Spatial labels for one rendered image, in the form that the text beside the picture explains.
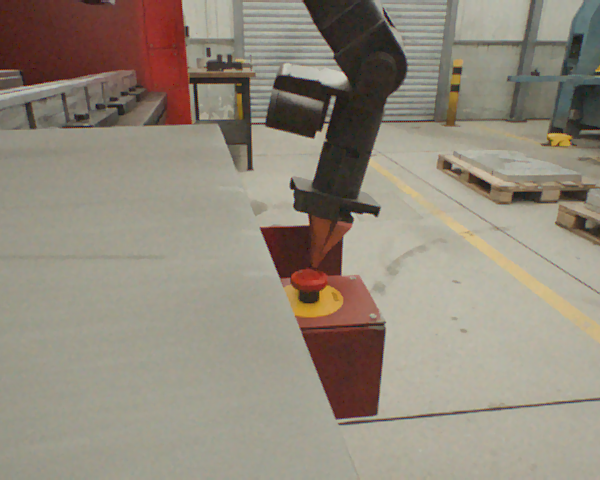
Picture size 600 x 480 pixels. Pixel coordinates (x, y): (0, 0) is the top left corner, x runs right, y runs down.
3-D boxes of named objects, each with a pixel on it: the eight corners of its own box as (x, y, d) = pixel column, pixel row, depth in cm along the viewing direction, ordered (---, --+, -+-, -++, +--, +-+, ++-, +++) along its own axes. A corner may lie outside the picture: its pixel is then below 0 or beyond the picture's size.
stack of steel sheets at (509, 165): (582, 180, 342) (584, 173, 340) (505, 182, 337) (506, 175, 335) (512, 154, 434) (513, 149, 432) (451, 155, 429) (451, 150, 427)
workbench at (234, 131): (258, 171, 431) (253, -4, 374) (179, 173, 422) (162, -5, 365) (250, 139, 596) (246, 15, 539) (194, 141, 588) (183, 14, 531)
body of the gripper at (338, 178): (287, 189, 56) (302, 130, 53) (363, 206, 58) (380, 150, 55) (293, 204, 50) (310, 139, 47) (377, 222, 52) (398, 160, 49)
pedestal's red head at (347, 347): (378, 417, 48) (393, 266, 41) (228, 430, 46) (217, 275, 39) (339, 317, 66) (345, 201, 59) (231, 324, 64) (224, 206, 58)
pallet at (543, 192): (598, 202, 339) (603, 184, 333) (497, 204, 332) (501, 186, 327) (512, 166, 449) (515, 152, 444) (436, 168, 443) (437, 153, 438)
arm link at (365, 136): (392, 100, 47) (383, 99, 52) (329, 84, 46) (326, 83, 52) (372, 164, 49) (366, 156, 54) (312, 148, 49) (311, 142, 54)
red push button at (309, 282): (330, 312, 46) (332, 281, 44) (292, 315, 45) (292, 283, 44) (323, 293, 49) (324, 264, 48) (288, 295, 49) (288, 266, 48)
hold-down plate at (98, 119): (95, 140, 83) (92, 124, 82) (64, 141, 82) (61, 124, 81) (119, 120, 110) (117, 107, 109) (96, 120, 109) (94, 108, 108)
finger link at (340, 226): (274, 248, 59) (292, 180, 56) (326, 258, 60) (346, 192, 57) (279, 270, 52) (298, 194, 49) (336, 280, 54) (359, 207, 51)
